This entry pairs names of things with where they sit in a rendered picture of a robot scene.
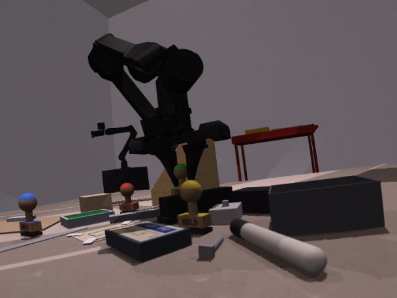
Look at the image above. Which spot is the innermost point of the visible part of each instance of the brown date stamp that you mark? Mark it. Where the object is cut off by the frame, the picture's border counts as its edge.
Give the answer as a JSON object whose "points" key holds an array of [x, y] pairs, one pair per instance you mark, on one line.
{"points": [[27, 202]]}

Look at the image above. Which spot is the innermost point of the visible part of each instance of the brown fail stamp with red knob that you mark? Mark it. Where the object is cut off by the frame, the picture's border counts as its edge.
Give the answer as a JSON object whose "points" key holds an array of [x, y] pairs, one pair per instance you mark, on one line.
{"points": [[127, 191]]}

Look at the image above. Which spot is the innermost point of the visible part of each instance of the wooden hold stamp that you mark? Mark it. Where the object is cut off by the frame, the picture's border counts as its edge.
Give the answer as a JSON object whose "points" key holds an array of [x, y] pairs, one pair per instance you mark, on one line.
{"points": [[190, 192]]}

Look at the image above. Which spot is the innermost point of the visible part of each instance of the white cylinder with black end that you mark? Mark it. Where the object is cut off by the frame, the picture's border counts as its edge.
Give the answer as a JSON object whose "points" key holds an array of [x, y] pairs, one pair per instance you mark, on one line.
{"points": [[300, 254]]}

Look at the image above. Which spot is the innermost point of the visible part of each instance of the beige inspection card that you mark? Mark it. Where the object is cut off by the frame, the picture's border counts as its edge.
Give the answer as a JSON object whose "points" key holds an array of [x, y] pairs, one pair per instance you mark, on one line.
{"points": [[95, 235]]}

